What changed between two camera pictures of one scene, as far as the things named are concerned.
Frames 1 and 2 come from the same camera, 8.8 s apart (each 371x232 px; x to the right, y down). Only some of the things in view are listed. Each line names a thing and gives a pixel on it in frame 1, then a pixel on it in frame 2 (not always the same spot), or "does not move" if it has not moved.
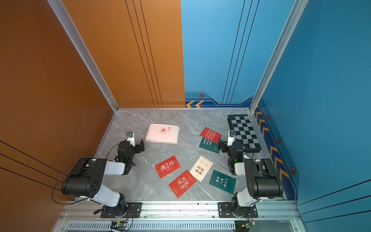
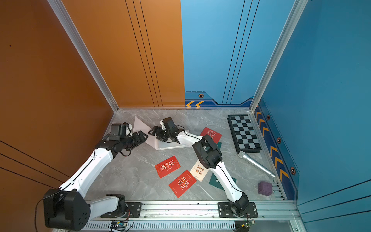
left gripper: [137, 147] to [138, 141]
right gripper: [224, 146] to [156, 128]
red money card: [211, 135] does not move
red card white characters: [167, 166] does not move
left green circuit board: [119, 225] does not move
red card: [182, 183] does not move
